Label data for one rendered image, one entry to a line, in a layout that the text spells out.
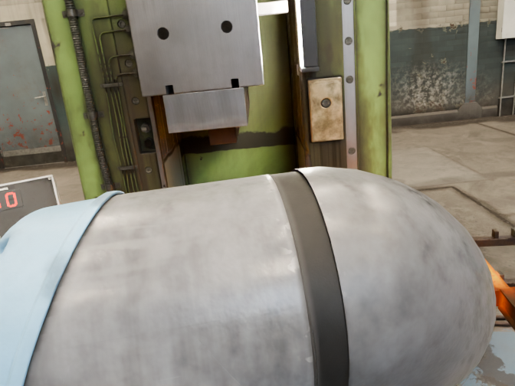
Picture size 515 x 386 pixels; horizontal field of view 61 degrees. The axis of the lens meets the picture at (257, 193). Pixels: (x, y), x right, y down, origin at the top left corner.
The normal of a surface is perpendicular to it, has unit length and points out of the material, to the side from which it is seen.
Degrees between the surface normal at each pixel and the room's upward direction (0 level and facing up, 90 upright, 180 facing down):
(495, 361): 0
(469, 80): 90
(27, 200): 60
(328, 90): 90
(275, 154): 90
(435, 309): 81
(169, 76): 90
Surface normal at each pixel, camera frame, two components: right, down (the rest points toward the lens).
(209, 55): 0.00, 0.32
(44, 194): 0.32, -0.25
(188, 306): 0.08, -0.21
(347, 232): 0.08, -0.49
